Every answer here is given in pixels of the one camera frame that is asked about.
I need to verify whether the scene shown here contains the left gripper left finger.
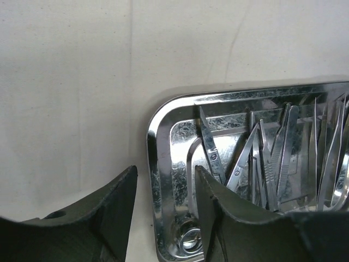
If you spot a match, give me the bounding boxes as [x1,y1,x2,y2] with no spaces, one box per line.
[1,165,137,261]

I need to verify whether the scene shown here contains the steel tweezers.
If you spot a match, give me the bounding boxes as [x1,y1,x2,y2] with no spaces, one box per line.
[316,93,346,211]

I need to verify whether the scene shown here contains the beige cloth wrap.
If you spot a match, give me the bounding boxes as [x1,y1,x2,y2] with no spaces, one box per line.
[1,1,348,261]

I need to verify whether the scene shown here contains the small steel scissors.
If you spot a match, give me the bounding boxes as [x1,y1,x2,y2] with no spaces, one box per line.
[198,106,226,184]

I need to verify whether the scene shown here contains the steel surgical scissors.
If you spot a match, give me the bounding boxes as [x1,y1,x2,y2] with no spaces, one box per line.
[226,123,259,194]

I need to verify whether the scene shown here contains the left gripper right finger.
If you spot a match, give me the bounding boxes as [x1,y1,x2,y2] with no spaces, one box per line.
[195,166,348,261]

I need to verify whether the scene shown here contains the steel scalpel handle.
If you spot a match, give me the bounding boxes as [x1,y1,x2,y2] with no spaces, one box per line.
[270,103,299,212]

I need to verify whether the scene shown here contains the steel instrument tray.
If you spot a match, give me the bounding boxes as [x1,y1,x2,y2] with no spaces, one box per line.
[147,82,348,261]

